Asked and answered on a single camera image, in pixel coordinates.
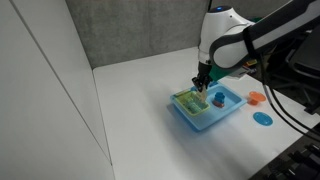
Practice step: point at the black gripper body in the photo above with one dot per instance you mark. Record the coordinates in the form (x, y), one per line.
(202, 78)

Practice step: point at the white toy bottle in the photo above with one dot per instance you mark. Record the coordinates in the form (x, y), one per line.
(202, 97)

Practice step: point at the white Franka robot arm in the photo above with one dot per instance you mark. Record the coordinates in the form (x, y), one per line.
(226, 26)

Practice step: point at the green dish drying rack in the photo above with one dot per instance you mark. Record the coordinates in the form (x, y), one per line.
(188, 103)

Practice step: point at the blue toy sink unit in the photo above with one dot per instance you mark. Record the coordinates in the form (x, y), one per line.
(203, 121)

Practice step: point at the blue toy cup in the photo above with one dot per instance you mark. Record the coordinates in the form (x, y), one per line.
(219, 97)

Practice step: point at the small orange toy dish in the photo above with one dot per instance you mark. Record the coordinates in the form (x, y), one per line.
(219, 104)

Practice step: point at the teal green box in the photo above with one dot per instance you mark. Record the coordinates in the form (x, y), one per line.
(224, 72)

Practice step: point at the orange toy bowl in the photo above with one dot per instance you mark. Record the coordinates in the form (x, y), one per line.
(257, 97)

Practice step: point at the blue toy plate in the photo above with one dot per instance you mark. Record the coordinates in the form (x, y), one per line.
(263, 118)

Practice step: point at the black office chair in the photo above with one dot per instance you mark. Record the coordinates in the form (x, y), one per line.
(305, 63)

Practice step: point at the black camera stand equipment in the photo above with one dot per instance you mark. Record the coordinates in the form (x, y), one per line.
(296, 160)

